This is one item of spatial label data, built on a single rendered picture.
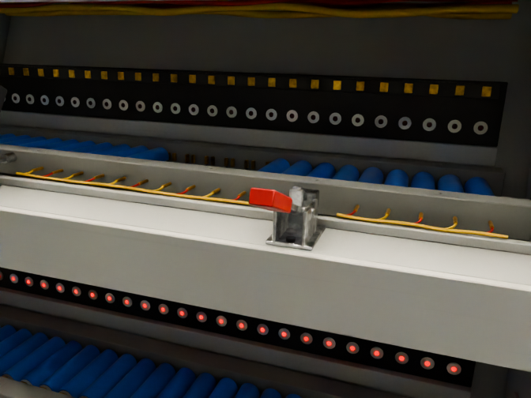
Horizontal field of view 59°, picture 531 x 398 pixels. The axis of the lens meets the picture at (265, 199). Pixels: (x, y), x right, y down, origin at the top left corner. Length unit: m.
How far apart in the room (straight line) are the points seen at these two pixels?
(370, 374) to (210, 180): 0.22
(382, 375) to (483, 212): 0.18
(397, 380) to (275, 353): 0.11
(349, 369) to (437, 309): 0.19
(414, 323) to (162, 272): 0.15
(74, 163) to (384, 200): 0.25
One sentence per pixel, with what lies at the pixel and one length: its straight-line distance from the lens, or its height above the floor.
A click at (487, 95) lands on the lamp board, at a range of 0.44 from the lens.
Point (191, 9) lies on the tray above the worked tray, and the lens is 0.49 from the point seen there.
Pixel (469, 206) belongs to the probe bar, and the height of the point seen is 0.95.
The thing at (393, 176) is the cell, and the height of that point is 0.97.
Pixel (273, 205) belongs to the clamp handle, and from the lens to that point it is 0.21.
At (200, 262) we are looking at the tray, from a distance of 0.29.
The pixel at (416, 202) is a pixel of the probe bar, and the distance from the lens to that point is 0.32.
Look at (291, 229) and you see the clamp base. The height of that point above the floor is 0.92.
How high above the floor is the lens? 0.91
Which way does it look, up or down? 4 degrees up
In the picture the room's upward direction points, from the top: 8 degrees clockwise
